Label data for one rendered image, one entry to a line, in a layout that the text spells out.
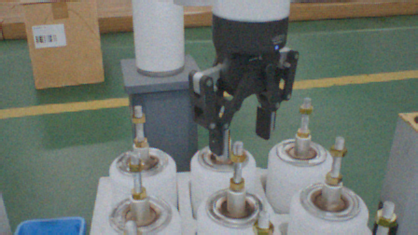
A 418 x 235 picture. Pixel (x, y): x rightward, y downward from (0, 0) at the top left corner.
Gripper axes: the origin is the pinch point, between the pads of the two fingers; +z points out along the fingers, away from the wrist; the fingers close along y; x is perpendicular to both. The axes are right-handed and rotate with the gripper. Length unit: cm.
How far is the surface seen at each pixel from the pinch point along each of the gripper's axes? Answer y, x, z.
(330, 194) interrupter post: 8.4, -7.2, 7.9
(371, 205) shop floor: 45, 4, 35
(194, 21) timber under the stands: 105, 143, 34
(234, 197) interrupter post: -1.4, -0.6, 7.5
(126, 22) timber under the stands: 74, 158, 32
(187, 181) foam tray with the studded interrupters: 4.2, 16.3, 17.3
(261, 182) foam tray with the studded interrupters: 14.8, 9.6, 18.5
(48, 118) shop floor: 7, 89, 36
